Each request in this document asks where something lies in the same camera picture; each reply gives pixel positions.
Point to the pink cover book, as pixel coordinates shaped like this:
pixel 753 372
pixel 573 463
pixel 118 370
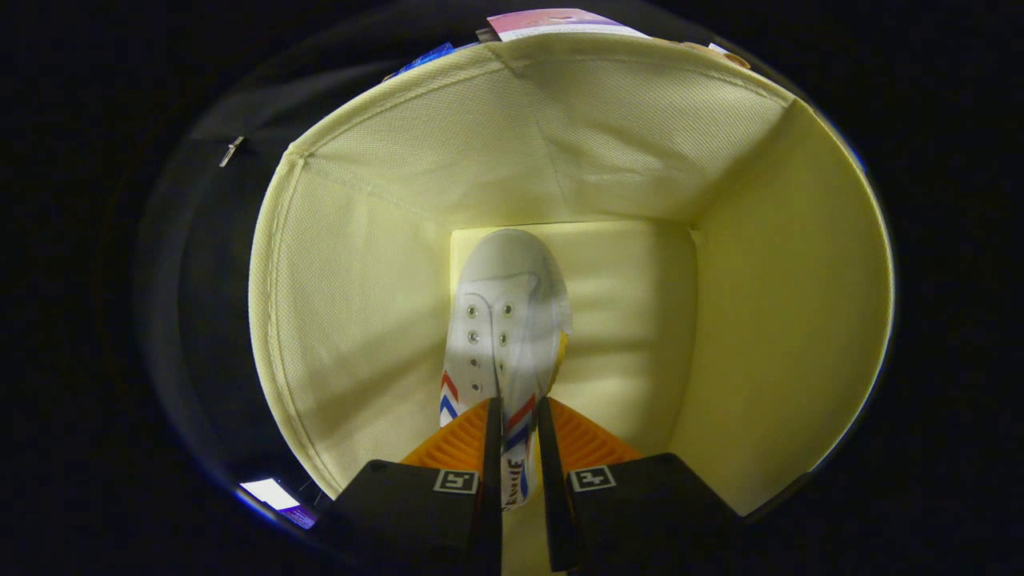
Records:
pixel 552 22

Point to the dark blue book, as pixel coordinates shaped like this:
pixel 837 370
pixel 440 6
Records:
pixel 428 58

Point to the white striped canvas shoe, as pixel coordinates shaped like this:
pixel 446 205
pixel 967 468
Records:
pixel 504 320

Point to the lit computer screen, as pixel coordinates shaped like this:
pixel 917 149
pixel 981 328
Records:
pixel 270 494

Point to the silver metal clip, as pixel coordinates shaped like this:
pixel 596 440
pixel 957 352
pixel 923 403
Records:
pixel 232 150

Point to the pale yellow fabric storage box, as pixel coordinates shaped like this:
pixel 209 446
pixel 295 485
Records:
pixel 360 280

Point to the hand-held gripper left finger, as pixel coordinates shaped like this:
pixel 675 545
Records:
pixel 416 512

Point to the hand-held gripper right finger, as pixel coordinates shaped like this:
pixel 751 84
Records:
pixel 640 512

